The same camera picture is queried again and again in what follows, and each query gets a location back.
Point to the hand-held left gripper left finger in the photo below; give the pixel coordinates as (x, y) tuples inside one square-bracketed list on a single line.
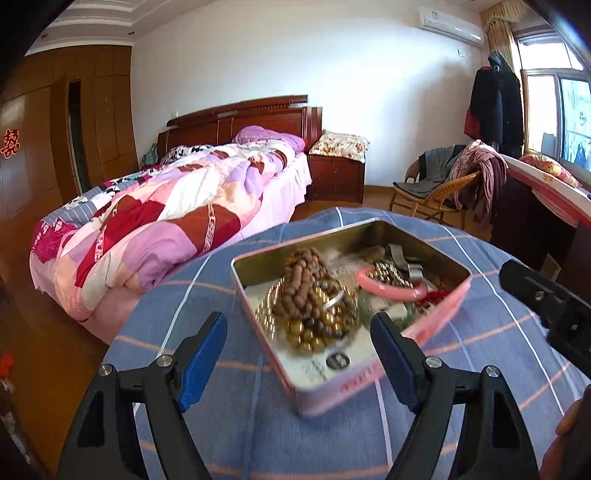
[(201, 364)]

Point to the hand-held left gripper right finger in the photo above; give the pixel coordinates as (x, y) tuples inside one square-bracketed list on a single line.
[(392, 364)]

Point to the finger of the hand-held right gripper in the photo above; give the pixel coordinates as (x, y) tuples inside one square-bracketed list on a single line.
[(521, 281)]

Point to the pink tin box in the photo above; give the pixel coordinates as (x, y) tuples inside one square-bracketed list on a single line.
[(323, 392)]

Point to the pink bangle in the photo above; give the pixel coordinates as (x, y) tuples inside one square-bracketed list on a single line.
[(369, 284)]

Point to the silver metal watch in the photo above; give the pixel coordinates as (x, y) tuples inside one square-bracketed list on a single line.
[(399, 256)]

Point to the person's right hand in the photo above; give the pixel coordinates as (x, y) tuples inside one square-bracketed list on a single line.
[(570, 420)]

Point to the dark wooden desk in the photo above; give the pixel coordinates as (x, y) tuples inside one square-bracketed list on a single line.
[(521, 221)]

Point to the white paper leaflet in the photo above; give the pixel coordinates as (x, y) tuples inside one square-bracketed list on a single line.
[(309, 369)]

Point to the pink desk cover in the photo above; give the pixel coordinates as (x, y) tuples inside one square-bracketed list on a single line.
[(554, 198)]

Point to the blue plaid tablecloth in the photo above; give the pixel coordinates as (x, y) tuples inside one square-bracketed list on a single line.
[(258, 438)]

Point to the floral cushion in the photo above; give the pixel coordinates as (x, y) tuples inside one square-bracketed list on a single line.
[(549, 168)]

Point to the pink and purple clothes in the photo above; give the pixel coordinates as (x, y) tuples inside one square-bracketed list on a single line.
[(485, 170)]

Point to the wicker chair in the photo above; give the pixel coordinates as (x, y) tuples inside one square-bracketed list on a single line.
[(443, 194)]

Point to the grey garment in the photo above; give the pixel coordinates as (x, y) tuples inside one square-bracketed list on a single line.
[(438, 166)]

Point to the pink patchwork quilt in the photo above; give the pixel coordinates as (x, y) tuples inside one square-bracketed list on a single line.
[(152, 221)]

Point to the window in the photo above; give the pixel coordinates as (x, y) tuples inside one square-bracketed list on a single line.
[(545, 110)]

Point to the dark hanging clothes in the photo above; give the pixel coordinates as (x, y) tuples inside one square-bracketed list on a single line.
[(494, 106)]

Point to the dark wooden nightstand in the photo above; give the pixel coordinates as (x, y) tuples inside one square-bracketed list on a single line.
[(337, 177)]

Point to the black and white patterned cloth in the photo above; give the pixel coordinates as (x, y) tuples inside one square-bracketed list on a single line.
[(184, 152)]

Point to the teal bag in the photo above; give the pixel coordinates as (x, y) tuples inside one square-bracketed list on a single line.
[(150, 154)]

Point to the floral pillow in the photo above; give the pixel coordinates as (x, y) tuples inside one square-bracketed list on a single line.
[(339, 144)]

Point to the purple pillow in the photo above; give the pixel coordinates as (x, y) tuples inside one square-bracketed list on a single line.
[(263, 136)]

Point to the yellow curtain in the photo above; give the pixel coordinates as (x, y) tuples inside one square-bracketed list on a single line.
[(501, 32)]

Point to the dark wooden bed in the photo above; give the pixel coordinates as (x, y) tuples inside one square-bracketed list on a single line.
[(258, 115)]

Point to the brown wooden wardrobe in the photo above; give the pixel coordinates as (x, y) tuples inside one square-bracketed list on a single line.
[(106, 115)]

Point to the white air conditioner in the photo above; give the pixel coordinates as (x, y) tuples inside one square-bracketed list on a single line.
[(450, 23)]

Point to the red paper decoration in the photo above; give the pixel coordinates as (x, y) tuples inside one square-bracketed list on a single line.
[(9, 143)]

